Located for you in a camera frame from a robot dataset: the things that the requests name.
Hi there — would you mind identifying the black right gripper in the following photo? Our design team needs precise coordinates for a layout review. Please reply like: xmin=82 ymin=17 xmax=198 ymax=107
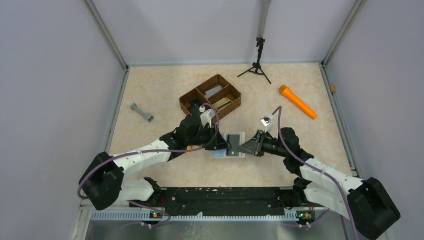
xmin=237 ymin=129 xmax=289 ymax=158

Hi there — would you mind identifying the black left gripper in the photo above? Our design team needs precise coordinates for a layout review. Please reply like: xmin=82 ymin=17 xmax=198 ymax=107
xmin=186 ymin=124 xmax=231 ymax=151

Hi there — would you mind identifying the dark credit card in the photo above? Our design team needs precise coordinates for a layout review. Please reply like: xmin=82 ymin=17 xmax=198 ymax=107
xmin=226 ymin=133 xmax=243 ymax=158

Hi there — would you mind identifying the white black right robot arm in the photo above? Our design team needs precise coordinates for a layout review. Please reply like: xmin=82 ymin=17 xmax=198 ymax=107
xmin=237 ymin=127 xmax=401 ymax=240

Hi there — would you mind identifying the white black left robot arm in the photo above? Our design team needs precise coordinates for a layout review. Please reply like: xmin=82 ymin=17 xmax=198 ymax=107
xmin=77 ymin=116 xmax=231 ymax=211

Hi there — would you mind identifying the gold card in basket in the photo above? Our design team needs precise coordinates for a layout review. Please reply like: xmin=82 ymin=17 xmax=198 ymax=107
xmin=213 ymin=97 xmax=232 ymax=111

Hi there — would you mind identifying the grey card in basket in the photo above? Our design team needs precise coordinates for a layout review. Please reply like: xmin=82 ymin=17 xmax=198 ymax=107
xmin=204 ymin=85 xmax=223 ymax=99

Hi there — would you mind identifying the brown woven basket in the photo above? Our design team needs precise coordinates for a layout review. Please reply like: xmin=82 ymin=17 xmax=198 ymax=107
xmin=179 ymin=74 xmax=242 ymax=119

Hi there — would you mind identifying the black mini tripod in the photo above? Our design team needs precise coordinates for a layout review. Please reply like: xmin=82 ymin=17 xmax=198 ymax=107
xmin=237 ymin=38 xmax=272 ymax=85

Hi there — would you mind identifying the grey plastic dumbbell toy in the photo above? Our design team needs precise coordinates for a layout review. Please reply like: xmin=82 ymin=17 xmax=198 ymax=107
xmin=130 ymin=103 xmax=154 ymax=123

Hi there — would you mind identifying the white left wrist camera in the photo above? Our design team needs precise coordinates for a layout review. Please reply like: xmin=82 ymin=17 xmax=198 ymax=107
xmin=199 ymin=106 xmax=216 ymax=128

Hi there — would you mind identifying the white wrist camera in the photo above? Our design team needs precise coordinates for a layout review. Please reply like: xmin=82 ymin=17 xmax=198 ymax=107
xmin=199 ymin=106 xmax=216 ymax=128
xmin=261 ymin=114 xmax=275 ymax=133

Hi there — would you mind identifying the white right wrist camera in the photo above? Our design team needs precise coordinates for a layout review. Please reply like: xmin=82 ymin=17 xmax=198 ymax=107
xmin=261 ymin=114 xmax=275 ymax=133

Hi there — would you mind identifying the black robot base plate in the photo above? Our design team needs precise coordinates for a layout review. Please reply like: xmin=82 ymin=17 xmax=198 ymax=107
xmin=146 ymin=187 xmax=312 ymax=217

